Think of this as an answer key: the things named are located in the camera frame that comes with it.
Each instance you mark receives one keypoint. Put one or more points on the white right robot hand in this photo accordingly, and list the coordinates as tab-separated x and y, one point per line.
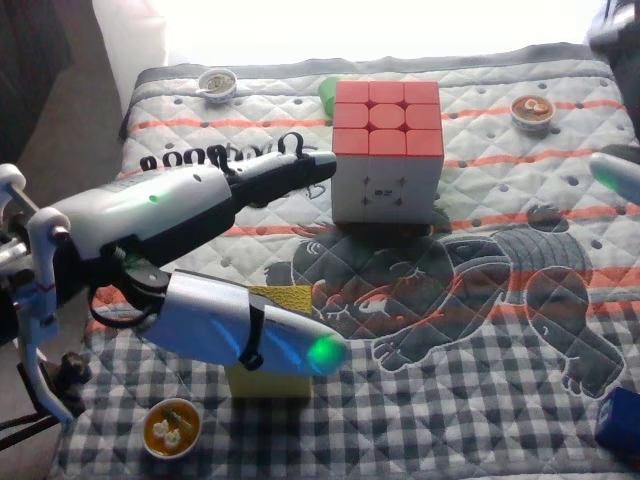
617	177

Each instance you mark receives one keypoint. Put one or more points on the yellow block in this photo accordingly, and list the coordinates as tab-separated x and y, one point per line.
272	385

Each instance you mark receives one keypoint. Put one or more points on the Rubik's cube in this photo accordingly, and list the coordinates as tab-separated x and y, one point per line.
387	115

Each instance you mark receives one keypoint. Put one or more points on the blue object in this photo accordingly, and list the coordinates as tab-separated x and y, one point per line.
620	422

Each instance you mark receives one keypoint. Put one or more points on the toy bowl with egg soup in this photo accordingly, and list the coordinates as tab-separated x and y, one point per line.
532	114

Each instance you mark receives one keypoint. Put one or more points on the grey quilt with bear print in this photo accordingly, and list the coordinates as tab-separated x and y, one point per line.
500	400

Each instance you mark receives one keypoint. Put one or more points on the green cylinder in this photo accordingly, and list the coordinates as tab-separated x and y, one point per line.
326	97

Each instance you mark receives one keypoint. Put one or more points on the white toy bowl with spoon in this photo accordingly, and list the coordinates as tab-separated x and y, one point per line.
217	85

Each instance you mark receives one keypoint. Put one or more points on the toy bowl with orange soup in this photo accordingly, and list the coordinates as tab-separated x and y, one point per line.
171	429

